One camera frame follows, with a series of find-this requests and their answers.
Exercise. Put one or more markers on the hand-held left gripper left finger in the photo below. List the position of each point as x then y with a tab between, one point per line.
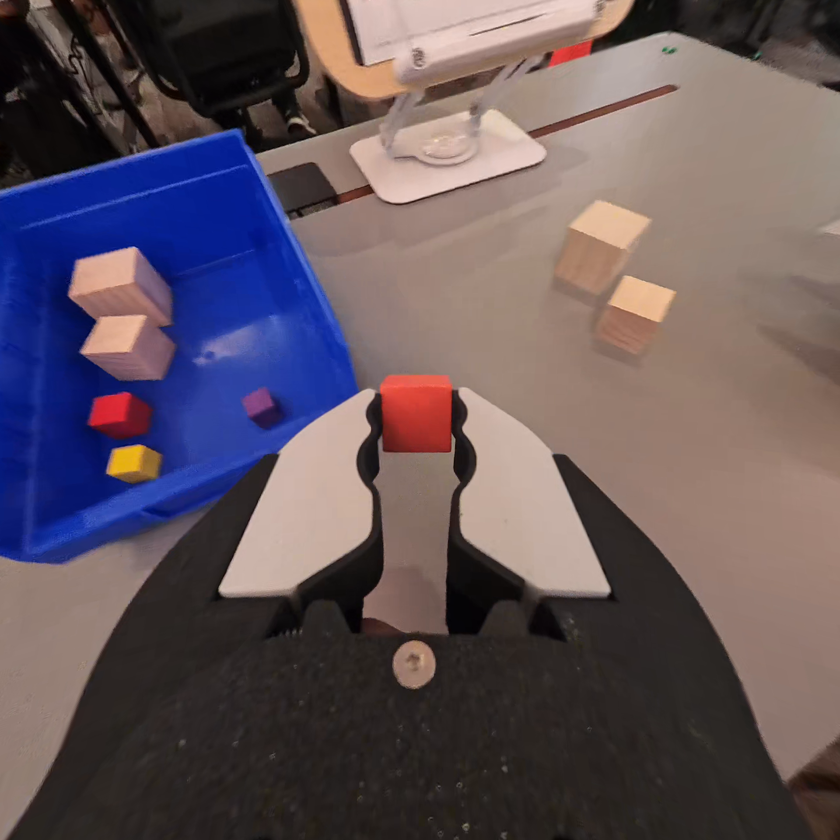
302	512

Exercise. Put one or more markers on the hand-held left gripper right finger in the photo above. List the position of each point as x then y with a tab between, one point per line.
532	512

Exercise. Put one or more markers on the purple wooden cube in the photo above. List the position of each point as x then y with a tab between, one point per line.
261	408

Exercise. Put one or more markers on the red wooden cube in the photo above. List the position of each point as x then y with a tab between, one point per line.
118	416
416	418

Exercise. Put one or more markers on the blue plastic bin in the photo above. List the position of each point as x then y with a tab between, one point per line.
210	328

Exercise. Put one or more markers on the medium wooden cube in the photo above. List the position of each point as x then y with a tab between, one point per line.
634	318
129	352

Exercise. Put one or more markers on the large wooden cube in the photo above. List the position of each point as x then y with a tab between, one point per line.
118	286
597	250

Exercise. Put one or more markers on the yellow wooden cube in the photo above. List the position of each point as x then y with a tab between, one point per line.
134	465

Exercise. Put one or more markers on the white folding stand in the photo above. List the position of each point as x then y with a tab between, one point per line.
446	164

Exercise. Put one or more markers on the black office chair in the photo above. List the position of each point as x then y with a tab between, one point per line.
210	53

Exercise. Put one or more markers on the white instruction sheet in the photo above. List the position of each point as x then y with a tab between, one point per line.
446	20

